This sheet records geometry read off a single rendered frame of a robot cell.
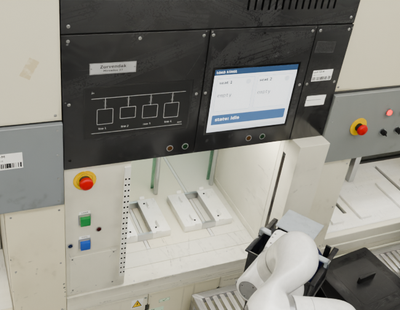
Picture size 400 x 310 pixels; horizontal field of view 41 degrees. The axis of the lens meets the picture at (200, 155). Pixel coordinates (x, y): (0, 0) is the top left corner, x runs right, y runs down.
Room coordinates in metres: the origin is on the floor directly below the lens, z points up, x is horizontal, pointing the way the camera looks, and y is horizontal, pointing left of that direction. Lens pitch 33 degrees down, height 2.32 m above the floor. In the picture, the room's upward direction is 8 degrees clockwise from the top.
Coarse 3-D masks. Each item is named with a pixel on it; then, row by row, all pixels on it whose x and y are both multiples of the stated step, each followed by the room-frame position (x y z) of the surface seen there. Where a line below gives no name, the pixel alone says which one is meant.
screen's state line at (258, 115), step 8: (248, 112) 1.48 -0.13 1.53; (256, 112) 1.49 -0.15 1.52; (264, 112) 1.51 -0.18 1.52; (272, 112) 1.52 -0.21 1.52; (280, 112) 1.53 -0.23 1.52; (216, 120) 1.43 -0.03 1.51; (224, 120) 1.44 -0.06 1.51; (232, 120) 1.45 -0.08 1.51; (240, 120) 1.47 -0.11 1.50; (248, 120) 1.48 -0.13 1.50
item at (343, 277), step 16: (352, 256) 1.64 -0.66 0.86; (368, 256) 1.65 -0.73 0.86; (336, 272) 1.53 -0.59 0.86; (352, 272) 1.55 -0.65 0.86; (368, 272) 1.56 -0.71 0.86; (384, 272) 1.57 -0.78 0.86; (336, 288) 1.45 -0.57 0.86; (352, 288) 1.46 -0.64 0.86; (368, 288) 1.47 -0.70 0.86; (384, 288) 1.49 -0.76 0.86; (352, 304) 1.38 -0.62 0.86; (368, 304) 1.39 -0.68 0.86; (384, 304) 1.40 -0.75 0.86
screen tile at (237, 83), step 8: (224, 80) 1.43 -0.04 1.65; (232, 80) 1.44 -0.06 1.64; (240, 80) 1.46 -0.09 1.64; (216, 88) 1.42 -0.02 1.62; (224, 88) 1.43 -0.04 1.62; (232, 88) 1.45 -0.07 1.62; (240, 88) 1.46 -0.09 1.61; (248, 88) 1.47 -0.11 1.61; (216, 96) 1.42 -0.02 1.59; (248, 96) 1.47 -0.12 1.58; (216, 104) 1.42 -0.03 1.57; (224, 104) 1.44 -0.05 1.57; (232, 104) 1.45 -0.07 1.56; (240, 104) 1.46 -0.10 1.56; (248, 104) 1.48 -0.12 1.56
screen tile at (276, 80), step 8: (264, 80) 1.49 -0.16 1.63; (272, 80) 1.51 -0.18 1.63; (280, 80) 1.52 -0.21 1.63; (256, 88) 1.48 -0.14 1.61; (264, 88) 1.50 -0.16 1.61; (288, 88) 1.54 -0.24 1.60; (256, 96) 1.49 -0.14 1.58; (264, 96) 1.50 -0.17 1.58; (272, 96) 1.51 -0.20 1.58; (280, 96) 1.53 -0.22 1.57; (256, 104) 1.49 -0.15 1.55; (264, 104) 1.50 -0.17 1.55; (272, 104) 1.52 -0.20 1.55; (280, 104) 1.53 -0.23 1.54
